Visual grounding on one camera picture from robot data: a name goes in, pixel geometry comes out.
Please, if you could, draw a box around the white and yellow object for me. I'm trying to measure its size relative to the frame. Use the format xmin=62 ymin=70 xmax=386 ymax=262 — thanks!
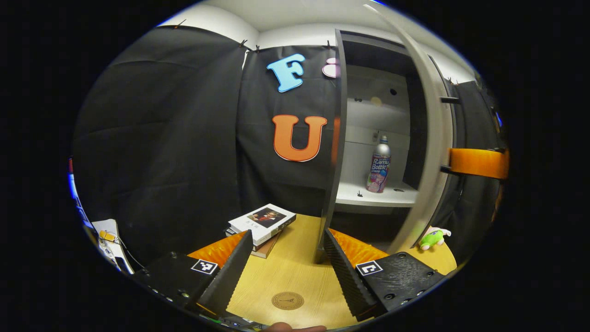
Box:
xmin=91 ymin=219 xmax=135 ymax=276

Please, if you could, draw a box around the white book with picture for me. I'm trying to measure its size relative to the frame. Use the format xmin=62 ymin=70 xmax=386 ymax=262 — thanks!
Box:
xmin=228 ymin=203 xmax=297 ymax=247

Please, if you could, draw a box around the green plush toy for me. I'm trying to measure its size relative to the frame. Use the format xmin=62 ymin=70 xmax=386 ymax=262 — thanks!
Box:
xmin=418 ymin=226 xmax=453 ymax=251

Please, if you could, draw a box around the beige cabinet door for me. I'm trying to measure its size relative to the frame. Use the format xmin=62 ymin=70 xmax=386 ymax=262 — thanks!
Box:
xmin=363 ymin=2 xmax=456 ymax=255

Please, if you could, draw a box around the silver printed bottle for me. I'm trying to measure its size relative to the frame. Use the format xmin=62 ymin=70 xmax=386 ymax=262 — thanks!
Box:
xmin=366 ymin=135 xmax=392 ymax=194

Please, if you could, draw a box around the black door handle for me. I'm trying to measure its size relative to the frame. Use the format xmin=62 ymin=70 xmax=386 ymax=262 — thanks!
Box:
xmin=439 ymin=95 xmax=466 ymax=176

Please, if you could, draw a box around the round brown coaster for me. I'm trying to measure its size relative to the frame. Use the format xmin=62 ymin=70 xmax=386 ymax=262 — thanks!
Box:
xmin=271 ymin=291 xmax=305 ymax=311

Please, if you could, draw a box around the thin black cable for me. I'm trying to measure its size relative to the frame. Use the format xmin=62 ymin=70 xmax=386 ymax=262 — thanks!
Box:
xmin=114 ymin=234 xmax=149 ymax=273

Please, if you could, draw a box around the black backdrop cloth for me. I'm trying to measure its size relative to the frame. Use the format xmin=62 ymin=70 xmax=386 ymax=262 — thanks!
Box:
xmin=71 ymin=25 xmax=507 ymax=273

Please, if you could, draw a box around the tan book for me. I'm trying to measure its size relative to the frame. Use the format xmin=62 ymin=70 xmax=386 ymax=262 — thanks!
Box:
xmin=251 ymin=232 xmax=283 ymax=259

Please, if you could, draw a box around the dark grey book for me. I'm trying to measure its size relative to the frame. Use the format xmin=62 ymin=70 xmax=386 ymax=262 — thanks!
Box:
xmin=224 ymin=220 xmax=296 ymax=252

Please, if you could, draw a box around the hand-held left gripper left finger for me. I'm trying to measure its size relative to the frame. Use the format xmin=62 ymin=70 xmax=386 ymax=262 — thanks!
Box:
xmin=134 ymin=230 xmax=254 ymax=320

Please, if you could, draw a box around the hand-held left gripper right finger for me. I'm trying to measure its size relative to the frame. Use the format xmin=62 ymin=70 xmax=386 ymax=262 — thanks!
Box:
xmin=323 ymin=228 xmax=447 ymax=322

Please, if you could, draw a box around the dark grey cabinet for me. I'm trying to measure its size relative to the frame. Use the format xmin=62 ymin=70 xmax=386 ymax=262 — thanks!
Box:
xmin=316 ymin=29 xmax=464 ymax=264

